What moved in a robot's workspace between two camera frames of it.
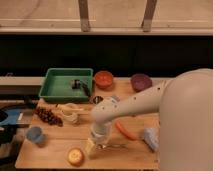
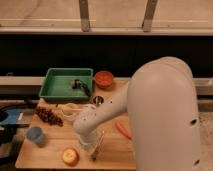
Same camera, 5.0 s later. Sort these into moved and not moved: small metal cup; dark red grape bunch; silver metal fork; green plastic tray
Moved: silver metal fork
Not moved: green plastic tray; small metal cup; dark red grape bunch
